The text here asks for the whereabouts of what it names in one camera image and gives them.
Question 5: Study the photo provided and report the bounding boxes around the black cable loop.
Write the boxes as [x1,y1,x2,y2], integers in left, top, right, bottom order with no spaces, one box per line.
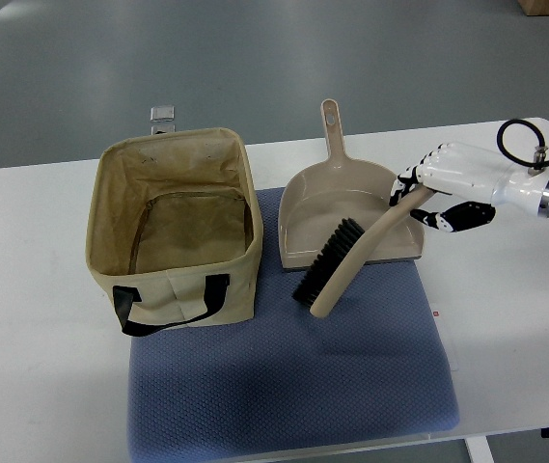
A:
[496,118,549,176]

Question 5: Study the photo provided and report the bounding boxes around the beige hand broom black bristles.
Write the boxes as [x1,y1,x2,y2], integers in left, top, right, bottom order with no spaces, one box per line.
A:
[292,185,434,318]

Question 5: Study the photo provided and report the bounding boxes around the beige fabric bag black handle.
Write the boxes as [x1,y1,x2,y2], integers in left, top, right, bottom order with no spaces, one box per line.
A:
[85,128,263,337]

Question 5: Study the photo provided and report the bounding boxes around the small clear floor plate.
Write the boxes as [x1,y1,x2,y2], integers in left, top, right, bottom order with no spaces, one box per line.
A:
[150,104,176,135]

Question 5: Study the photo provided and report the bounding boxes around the blue grey cushion mat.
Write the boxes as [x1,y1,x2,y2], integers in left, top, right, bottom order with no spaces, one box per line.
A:
[127,189,459,462]

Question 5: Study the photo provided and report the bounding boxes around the beige plastic dustpan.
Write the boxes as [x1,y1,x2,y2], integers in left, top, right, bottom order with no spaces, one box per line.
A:
[277,98,425,272]

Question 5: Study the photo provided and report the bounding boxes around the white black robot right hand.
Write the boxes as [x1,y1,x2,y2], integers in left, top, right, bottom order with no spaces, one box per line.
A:
[390,142,549,232]

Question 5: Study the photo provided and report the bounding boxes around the white table leg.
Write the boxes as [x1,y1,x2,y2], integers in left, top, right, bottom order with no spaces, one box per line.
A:
[464,436,495,463]

